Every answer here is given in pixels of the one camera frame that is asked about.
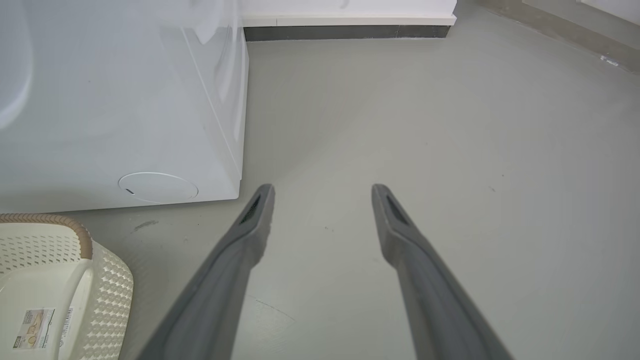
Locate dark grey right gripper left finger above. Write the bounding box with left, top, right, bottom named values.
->
left=136, top=183, right=276, bottom=360

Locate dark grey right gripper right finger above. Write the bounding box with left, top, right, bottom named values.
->
left=371, top=183, right=515, bottom=360

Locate cream perforated laundry basket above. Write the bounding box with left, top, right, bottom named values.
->
left=0, top=213, right=135, bottom=360

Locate white washing machine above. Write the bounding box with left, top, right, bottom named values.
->
left=0, top=0, right=250, bottom=214

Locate white cabinet with dark plinth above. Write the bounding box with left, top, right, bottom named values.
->
left=239, top=0, right=458, bottom=42

